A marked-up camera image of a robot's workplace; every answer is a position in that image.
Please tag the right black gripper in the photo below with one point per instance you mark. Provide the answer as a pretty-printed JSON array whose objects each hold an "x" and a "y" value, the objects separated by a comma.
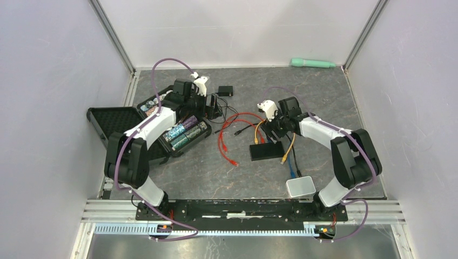
[{"x": 269, "y": 126}]

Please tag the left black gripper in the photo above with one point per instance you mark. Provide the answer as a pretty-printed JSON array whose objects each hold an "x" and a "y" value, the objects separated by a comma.
[{"x": 210, "y": 112}]

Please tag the black power adapter with cord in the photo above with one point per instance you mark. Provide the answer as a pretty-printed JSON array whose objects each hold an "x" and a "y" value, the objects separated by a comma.
[{"x": 230, "y": 114}]

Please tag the black network switch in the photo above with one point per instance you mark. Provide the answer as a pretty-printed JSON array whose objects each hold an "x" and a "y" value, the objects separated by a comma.
[{"x": 266, "y": 151}]

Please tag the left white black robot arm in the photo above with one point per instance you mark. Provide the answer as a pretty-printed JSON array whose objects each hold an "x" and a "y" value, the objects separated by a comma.
[{"x": 178, "y": 120}]

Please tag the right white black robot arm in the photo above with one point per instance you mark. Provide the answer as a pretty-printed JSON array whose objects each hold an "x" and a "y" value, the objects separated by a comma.
[{"x": 354, "y": 158}]

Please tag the black poker chip case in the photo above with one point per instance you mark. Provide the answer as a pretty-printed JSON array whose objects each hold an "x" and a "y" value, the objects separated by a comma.
[{"x": 108, "y": 120}]

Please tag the white plastic box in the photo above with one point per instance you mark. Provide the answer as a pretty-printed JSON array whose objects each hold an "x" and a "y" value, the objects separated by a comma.
[{"x": 301, "y": 186}]

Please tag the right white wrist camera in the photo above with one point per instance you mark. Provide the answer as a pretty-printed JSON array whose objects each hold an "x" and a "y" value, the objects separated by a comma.
[{"x": 269, "y": 108}]

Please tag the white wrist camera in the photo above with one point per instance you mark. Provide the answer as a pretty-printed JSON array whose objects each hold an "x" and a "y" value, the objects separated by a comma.
[
  {"x": 200, "y": 83},
  {"x": 269, "y": 108}
]

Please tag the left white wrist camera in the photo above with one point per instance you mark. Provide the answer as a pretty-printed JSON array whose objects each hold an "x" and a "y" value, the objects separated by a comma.
[{"x": 200, "y": 83}]

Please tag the white slotted cable duct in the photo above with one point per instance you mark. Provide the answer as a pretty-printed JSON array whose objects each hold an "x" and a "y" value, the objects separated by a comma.
[{"x": 152, "y": 229}]

